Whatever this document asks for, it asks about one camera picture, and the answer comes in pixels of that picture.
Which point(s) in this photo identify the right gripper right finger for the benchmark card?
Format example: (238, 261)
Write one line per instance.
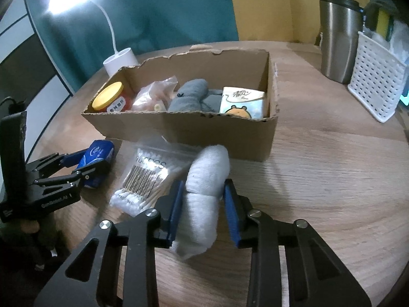
(316, 276)

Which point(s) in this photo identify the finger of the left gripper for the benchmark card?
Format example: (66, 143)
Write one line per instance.
(80, 174)
(68, 158)

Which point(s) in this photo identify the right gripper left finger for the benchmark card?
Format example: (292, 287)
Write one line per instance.
(115, 263)

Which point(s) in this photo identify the blue tissue pack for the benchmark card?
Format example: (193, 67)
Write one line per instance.
(98, 156)

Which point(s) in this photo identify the cotton swabs plastic bag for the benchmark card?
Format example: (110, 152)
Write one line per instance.
(154, 165)

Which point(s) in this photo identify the yellow lid jar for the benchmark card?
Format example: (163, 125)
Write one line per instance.
(113, 98)

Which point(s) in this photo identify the white socks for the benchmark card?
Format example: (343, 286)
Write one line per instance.
(197, 228)

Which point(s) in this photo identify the pink snack plastic bag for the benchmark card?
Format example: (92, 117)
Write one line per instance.
(155, 97)

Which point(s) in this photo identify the grey rolled socks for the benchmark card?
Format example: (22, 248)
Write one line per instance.
(195, 96)

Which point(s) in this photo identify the brown cardboard box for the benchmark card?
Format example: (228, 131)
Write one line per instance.
(245, 138)

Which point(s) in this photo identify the teal curtain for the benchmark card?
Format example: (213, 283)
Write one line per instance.
(80, 39)

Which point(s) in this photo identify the capybara tissue pack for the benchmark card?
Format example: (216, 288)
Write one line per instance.
(242, 102)

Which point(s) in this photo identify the white perforated plastic basket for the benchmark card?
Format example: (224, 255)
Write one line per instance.
(378, 78)

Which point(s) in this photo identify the yellow curtain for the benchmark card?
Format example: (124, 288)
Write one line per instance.
(279, 20)

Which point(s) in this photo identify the stainless steel tumbler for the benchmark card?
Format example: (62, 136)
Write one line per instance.
(340, 23)

